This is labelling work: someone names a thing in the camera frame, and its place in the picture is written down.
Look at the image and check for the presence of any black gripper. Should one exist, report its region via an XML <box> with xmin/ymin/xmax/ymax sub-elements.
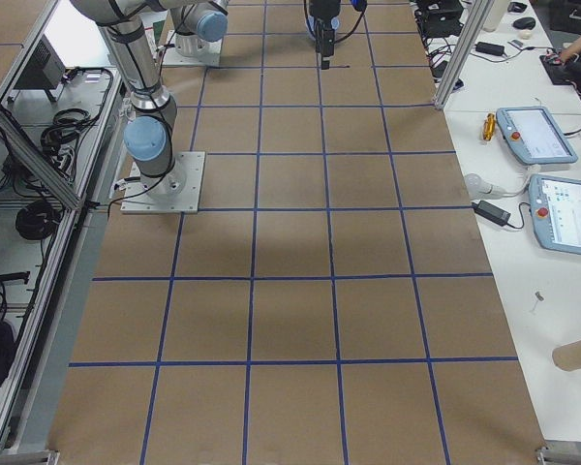
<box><xmin>304</xmin><ymin>0</ymin><xmax>341</xmax><ymax>70</ymax></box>

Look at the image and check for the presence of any yellow brass tool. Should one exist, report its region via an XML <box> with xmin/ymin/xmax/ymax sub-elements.
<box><xmin>481</xmin><ymin>112</ymin><xmax>496</xmax><ymax>141</ymax></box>

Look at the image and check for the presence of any white light bulb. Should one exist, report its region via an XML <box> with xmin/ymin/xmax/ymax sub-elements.
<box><xmin>464</xmin><ymin>173</ymin><xmax>506</xmax><ymax>200</ymax></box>

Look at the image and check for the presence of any teach pendant far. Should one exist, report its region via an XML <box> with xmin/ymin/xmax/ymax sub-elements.
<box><xmin>496</xmin><ymin>107</ymin><xmax>578</xmax><ymax>166</ymax></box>

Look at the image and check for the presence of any teach pendant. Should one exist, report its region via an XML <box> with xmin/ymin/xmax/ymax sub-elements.
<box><xmin>496</xmin><ymin>107</ymin><xmax>578</xmax><ymax>166</ymax></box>
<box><xmin>528</xmin><ymin>174</ymin><xmax>581</xmax><ymax>255</ymax></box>

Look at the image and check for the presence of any black power adapter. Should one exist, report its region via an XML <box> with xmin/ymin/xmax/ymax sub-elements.
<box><xmin>472</xmin><ymin>200</ymin><xmax>510</xmax><ymax>227</ymax></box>

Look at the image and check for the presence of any teach pendant near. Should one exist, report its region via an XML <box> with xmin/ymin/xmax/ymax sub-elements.
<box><xmin>528</xmin><ymin>174</ymin><xmax>581</xmax><ymax>255</ymax></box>

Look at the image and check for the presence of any cardboard tube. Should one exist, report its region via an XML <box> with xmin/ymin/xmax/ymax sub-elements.
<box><xmin>552</xmin><ymin>340</ymin><xmax>581</xmax><ymax>372</ymax></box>

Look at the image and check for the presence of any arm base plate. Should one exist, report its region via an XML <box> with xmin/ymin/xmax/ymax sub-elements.
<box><xmin>120</xmin><ymin>151</ymin><xmax>205</xmax><ymax>214</ymax></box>
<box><xmin>161</xmin><ymin>35</ymin><xmax>223</xmax><ymax>67</ymax></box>

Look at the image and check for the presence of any aluminium frame post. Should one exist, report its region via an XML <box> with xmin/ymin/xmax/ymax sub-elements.
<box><xmin>433</xmin><ymin>0</ymin><xmax>493</xmax><ymax>109</ymax></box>

